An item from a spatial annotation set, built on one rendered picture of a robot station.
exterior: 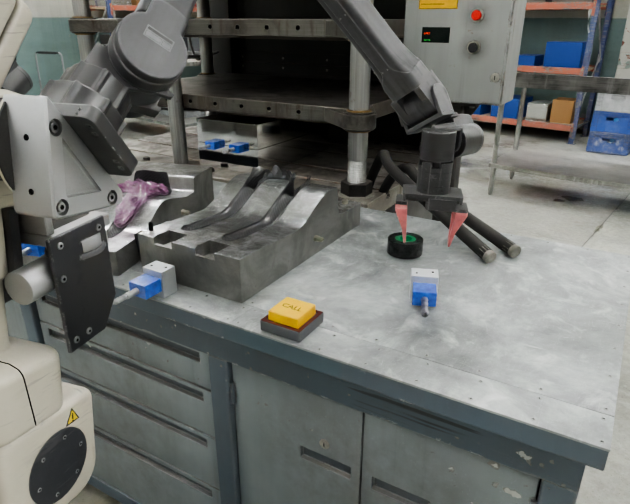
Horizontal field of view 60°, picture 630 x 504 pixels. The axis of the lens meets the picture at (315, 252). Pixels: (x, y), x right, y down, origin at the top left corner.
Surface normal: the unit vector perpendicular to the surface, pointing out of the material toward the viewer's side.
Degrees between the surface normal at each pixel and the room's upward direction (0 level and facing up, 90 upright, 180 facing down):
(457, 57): 90
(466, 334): 0
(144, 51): 59
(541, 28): 90
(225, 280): 90
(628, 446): 0
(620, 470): 0
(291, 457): 90
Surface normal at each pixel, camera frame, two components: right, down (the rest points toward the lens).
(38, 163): -0.33, 0.24
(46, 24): 0.78, 0.25
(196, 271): -0.51, 0.33
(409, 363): 0.00, -0.92
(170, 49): 0.59, -0.23
